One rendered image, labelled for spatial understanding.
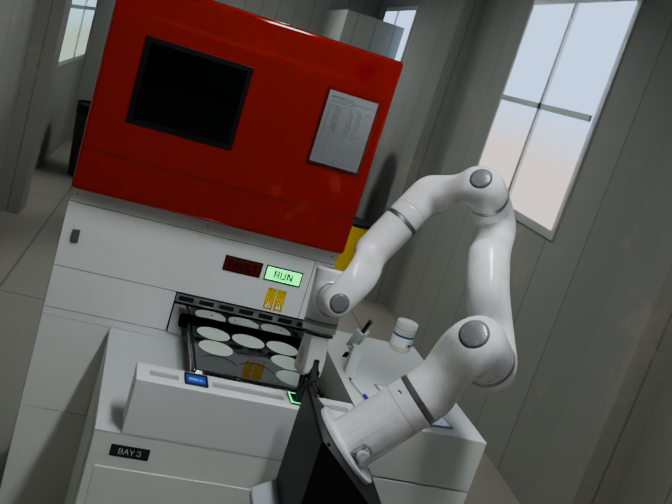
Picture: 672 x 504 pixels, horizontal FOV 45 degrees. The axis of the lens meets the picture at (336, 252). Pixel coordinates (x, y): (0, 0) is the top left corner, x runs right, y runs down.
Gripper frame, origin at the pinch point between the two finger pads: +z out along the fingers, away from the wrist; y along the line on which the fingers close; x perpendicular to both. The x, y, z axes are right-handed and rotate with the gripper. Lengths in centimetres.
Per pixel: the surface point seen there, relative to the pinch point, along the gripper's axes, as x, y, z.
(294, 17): 99, -771, -283
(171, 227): -36, -53, -30
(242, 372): -10.4, -26.2, 2.8
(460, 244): 177, -323, -56
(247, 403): -13.6, 3.7, 4.0
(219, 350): -16.0, -38.3, 0.2
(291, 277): 3, -54, -24
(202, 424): -22.5, 2.1, 11.1
